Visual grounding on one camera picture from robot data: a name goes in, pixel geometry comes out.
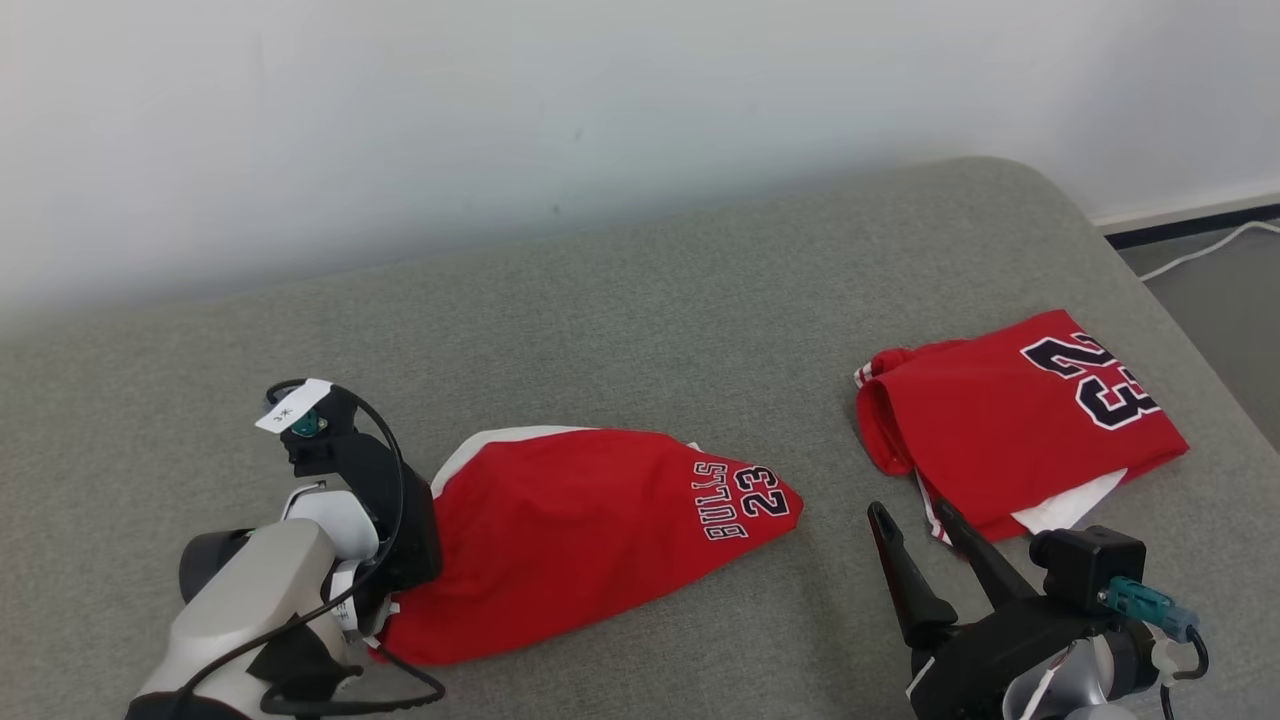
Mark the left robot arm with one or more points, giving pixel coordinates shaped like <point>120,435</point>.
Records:
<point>250,600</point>

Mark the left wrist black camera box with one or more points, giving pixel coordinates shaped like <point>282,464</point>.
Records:
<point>335,445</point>

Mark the red and white jersey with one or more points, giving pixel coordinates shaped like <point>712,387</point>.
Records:
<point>1000,430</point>

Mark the red Bulls 23 shorts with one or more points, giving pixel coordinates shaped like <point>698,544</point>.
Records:
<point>560,540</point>

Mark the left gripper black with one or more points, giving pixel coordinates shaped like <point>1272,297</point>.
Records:
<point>405,530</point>

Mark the white paper label tag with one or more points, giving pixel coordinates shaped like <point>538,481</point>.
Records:
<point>293,402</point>

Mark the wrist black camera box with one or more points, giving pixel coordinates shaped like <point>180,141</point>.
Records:
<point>1090,565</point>
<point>335,445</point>

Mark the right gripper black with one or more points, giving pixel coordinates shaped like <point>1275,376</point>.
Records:
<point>985,650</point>

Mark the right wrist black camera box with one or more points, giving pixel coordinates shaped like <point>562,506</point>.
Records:
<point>1090,565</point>

